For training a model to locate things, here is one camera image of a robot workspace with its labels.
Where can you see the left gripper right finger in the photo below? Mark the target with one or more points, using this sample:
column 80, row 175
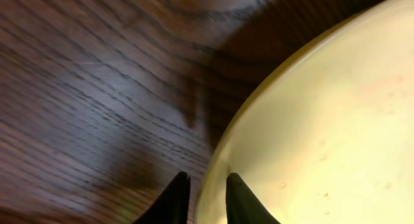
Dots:
column 242, row 206

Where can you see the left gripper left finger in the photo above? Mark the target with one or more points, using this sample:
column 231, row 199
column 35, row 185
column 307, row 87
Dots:
column 171, row 207

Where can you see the yellow plate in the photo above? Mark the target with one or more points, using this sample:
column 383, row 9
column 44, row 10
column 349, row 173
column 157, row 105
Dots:
column 328, row 136

